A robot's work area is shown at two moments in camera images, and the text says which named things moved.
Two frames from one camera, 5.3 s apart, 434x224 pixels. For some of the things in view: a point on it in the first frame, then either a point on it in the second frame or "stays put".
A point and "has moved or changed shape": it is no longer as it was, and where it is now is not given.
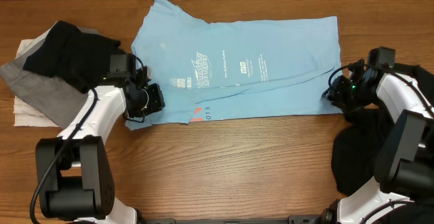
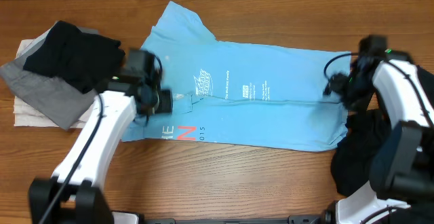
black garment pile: x=357 y=140 stays put
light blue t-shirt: x=214 y=70 has moved or changed shape
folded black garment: x=78 y=58 stays put
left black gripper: x=157 y=101 → x=165 y=99
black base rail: x=297 y=219 stays put
